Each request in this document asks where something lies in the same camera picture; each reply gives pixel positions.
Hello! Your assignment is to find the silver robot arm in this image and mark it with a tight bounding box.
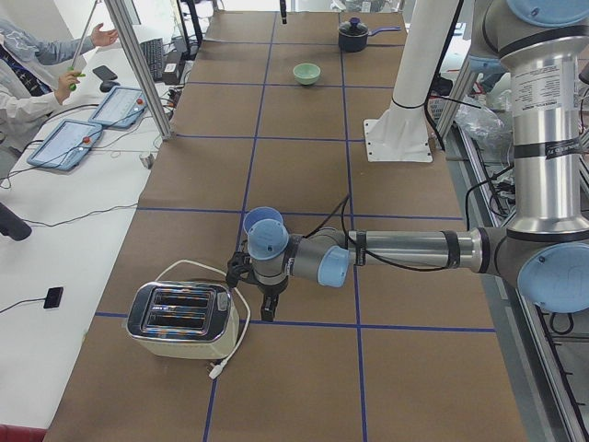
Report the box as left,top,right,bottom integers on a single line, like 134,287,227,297
243,1,588,320

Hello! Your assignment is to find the black computer mouse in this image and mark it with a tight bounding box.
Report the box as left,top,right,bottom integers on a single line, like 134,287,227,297
99,80,120,93

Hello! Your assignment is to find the black smartphone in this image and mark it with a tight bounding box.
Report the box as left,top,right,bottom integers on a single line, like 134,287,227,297
93,65,118,81

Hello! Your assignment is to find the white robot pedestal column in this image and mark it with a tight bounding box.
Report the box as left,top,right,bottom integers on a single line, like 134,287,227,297
364,0,461,163

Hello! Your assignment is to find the dark blue lidded saucepan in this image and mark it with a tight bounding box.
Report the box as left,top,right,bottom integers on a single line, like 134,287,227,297
338,17,401,52

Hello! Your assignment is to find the black keyboard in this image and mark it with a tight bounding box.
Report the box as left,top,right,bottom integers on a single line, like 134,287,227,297
139,38,164,82

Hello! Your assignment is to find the white toaster power cord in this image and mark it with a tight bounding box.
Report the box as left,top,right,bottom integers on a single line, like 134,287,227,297
155,259,252,380

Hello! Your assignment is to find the aluminium frame post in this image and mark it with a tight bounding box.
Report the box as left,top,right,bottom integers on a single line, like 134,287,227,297
105,0,172,141

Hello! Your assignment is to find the person in white coat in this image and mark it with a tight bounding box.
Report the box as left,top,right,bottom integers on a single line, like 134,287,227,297
1,18,119,155

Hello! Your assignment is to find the green handled tool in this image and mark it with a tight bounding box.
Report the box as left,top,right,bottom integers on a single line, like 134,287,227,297
67,0,100,91

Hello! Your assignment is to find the cream two-slot toaster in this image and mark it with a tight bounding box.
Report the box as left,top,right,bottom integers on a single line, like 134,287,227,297
126,281,239,360

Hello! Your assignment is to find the far blue teach pendant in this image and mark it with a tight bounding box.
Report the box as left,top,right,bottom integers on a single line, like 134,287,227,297
88,86,146,129

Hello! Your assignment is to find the green bowl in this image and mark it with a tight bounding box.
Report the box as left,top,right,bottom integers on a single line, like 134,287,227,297
293,63,321,86

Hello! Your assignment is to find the near blue teach pendant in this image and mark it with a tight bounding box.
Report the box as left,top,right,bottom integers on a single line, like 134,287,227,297
27,119,103,171

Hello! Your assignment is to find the blue teach pendant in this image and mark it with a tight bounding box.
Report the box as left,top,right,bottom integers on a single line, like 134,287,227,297
27,119,103,171
88,86,146,129

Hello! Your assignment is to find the small black square device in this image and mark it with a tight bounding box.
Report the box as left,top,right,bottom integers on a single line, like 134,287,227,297
43,286,64,309

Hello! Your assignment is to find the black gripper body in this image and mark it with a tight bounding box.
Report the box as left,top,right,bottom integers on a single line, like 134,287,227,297
258,284,288,306

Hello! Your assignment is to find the blue bowl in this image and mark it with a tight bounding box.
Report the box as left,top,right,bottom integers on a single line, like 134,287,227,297
242,206,283,233

